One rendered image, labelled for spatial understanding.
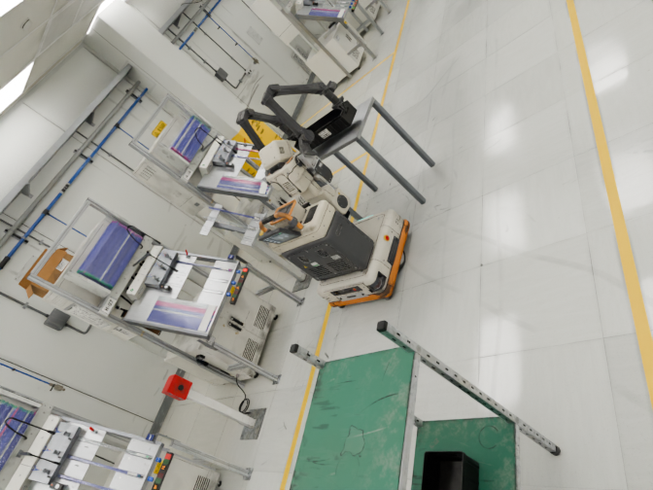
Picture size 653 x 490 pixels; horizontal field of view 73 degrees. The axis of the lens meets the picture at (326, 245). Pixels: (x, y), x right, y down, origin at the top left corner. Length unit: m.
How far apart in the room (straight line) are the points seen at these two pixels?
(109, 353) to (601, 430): 4.42
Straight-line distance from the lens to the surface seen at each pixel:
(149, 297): 3.81
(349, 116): 3.35
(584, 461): 2.15
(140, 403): 5.31
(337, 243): 2.87
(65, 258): 4.10
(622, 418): 2.15
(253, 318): 4.07
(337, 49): 7.22
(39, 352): 5.09
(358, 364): 1.57
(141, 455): 3.28
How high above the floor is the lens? 1.93
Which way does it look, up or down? 27 degrees down
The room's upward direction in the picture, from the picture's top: 52 degrees counter-clockwise
